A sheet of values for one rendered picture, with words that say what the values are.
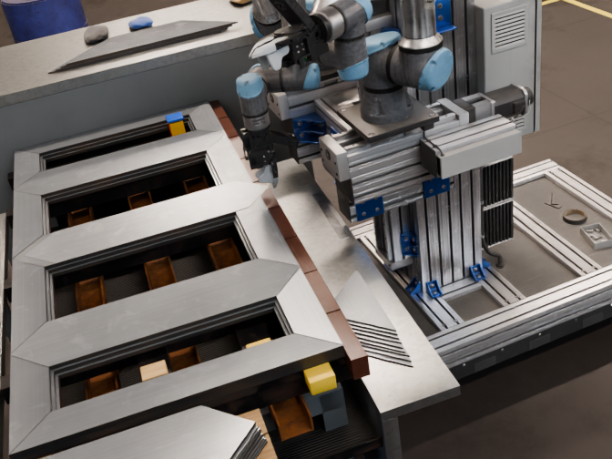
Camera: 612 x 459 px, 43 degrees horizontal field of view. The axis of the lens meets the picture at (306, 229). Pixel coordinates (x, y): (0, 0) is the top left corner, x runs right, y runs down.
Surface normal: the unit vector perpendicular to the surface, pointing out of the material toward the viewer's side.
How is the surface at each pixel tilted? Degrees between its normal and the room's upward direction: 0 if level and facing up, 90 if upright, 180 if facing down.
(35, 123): 90
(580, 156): 0
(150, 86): 90
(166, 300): 0
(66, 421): 0
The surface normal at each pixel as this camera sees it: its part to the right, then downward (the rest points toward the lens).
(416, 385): -0.14, -0.83
